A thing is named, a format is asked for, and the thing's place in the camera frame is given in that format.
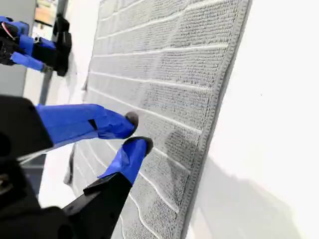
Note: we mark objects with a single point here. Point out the grey striped towel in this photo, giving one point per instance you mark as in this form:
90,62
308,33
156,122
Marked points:
174,74

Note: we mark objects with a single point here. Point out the black clamp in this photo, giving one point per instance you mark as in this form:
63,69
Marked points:
62,49

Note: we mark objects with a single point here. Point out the steel post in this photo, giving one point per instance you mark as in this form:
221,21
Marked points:
45,89

